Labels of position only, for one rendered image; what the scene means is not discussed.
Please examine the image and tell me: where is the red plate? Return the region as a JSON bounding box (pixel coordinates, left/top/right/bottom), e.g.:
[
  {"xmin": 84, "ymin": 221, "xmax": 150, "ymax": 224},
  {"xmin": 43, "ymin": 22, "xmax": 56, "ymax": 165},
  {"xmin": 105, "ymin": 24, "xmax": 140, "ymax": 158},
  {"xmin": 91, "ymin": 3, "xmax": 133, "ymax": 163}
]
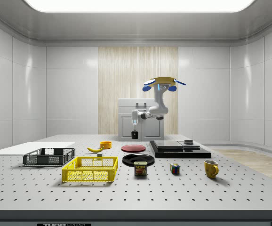
[{"xmin": 121, "ymin": 144, "xmax": 146, "ymax": 153}]

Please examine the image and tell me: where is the yellow mug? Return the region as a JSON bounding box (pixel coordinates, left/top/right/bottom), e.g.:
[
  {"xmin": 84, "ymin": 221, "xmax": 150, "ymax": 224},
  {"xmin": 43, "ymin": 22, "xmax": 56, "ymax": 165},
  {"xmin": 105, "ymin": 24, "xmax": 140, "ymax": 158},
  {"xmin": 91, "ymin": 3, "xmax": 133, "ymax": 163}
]
[{"xmin": 204, "ymin": 160, "xmax": 219, "ymax": 179}]

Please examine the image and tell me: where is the black stove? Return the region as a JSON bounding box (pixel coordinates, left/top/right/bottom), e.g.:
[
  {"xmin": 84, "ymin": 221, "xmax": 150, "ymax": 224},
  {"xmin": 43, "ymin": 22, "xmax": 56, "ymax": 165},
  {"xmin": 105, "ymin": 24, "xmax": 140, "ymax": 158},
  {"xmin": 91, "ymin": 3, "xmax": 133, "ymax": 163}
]
[{"xmin": 149, "ymin": 139, "xmax": 212, "ymax": 159}]

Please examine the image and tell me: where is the black plate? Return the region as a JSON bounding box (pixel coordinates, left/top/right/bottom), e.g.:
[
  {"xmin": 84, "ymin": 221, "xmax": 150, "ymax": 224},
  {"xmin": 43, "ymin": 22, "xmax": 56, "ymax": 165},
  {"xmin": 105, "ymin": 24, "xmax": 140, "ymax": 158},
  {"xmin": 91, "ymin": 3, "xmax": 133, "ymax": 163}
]
[{"xmin": 122, "ymin": 153, "xmax": 155, "ymax": 166}]

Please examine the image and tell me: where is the dark grey basket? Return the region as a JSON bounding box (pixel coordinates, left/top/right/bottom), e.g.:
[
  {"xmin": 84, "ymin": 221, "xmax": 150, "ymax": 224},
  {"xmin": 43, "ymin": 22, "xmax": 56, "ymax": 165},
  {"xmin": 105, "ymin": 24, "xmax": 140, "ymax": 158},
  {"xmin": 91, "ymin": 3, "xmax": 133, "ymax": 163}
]
[{"xmin": 23, "ymin": 147, "xmax": 76, "ymax": 167}]

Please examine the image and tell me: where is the yellow basket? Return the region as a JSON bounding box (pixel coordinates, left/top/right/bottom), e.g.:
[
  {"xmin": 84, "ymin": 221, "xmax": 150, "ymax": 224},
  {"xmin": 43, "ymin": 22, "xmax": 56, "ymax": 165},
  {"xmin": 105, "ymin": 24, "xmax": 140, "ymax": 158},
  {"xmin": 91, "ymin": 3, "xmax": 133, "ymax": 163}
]
[{"xmin": 61, "ymin": 156, "xmax": 119, "ymax": 183}]

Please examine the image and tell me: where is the flat-sided can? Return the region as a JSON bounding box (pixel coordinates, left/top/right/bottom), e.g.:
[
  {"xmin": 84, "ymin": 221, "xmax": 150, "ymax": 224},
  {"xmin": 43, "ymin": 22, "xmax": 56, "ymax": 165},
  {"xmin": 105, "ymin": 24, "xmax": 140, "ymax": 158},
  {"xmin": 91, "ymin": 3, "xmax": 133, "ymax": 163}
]
[{"xmin": 134, "ymin": 161, "xmax": 147, "ymax": 177}]

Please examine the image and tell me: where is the white board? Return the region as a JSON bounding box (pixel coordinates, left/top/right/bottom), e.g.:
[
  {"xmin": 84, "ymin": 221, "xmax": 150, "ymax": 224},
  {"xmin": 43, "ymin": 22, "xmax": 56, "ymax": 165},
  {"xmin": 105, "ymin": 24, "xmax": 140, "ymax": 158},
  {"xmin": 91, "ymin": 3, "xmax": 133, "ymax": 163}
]
[{"xmin": 0, "ymin": 142, "xmax": 76, "ymax": 155}]

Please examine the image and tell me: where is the white cabinet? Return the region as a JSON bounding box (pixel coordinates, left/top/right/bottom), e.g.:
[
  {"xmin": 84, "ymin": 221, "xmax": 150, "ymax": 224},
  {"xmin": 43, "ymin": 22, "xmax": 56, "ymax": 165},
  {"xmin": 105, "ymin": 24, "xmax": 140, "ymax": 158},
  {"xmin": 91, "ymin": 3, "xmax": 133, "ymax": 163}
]
[{"xmin": 118, "ymin": 98, "xmax": 165, "ymax": 141}]

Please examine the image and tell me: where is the puzzle cube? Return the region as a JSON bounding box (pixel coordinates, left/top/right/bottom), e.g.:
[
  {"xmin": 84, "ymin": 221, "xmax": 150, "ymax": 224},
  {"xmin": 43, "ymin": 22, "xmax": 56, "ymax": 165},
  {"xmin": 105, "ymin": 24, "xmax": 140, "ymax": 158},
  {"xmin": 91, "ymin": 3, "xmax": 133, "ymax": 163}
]
[{"xmin": 170, "ymin": 163, "xmax": 181, "ymax": 175}]

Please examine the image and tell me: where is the tan drone with blue rotors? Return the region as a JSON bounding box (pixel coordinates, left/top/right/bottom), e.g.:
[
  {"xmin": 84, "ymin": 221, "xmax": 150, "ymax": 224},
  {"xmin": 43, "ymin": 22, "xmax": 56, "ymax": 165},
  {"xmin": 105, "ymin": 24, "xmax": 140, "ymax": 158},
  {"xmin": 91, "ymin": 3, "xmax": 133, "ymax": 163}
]
[{"xmin": 142, "ymin": 77, "xmax": 186, "ymax": 93}]

